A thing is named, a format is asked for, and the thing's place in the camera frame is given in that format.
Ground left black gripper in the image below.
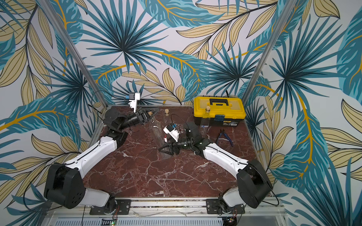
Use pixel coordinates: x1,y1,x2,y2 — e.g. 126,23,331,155
119,106,160,130

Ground glass bottle with black cap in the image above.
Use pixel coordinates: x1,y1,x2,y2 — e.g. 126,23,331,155
149,115,171,160

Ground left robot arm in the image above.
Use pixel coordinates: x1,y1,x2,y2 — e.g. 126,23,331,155
43,107,159,214

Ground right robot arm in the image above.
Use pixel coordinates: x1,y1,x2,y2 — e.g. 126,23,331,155
158,122,273,213

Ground glass bottle with cork stopper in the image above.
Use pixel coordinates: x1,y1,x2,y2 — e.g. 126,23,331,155
163,109,175,128

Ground slim glass bottle with cork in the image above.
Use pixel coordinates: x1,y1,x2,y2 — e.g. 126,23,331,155
200,105,211,129

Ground yellow and black toolbox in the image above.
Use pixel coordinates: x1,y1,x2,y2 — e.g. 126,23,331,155
193,97,246,127

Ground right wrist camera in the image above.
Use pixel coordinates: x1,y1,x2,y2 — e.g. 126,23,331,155
163,124,180,142

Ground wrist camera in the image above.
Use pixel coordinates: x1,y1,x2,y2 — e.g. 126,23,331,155
163,124,180,142
125,92,140,113

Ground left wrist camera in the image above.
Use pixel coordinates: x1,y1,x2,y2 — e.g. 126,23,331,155
125,92,140,113

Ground blue handled pliers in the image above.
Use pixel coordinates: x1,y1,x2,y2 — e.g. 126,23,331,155
215,129,234,147

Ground aluminium front rail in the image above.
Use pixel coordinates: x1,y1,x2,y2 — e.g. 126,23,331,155
41,197,291,226

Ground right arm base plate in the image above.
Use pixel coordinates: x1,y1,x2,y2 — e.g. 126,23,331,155
206,199,245,216

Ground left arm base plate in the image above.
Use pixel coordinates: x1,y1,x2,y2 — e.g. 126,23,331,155
90,199,131,215

